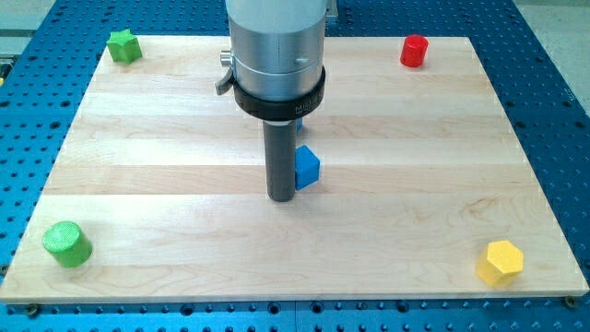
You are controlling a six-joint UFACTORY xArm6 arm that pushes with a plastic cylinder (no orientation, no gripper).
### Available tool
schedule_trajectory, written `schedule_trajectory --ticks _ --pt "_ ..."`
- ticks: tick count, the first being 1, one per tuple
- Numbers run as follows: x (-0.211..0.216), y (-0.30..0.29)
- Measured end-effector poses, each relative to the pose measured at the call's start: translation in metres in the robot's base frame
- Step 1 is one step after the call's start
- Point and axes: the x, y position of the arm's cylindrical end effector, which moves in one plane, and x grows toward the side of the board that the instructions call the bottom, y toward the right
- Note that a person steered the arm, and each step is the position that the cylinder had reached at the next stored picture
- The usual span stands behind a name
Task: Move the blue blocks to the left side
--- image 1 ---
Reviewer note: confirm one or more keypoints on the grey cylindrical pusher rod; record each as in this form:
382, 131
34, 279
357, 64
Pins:
280, 152

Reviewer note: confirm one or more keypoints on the red cylinder block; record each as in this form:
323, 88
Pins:
414, 50

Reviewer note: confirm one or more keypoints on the wooden board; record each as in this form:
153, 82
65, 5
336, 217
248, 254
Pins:
420, 170

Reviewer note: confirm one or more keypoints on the green cylinder block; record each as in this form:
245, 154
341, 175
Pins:
67, 244

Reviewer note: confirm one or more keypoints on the blue perforated table plate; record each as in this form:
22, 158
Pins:
536, 54

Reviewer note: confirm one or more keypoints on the blue cube block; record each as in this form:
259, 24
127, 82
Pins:
307, 167

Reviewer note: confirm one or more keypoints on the yellow hexagon block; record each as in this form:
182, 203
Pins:
500, 263

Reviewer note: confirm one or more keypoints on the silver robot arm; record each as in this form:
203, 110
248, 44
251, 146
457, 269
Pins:
275, 61

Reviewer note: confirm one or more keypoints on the green star block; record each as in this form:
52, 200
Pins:
124, 46

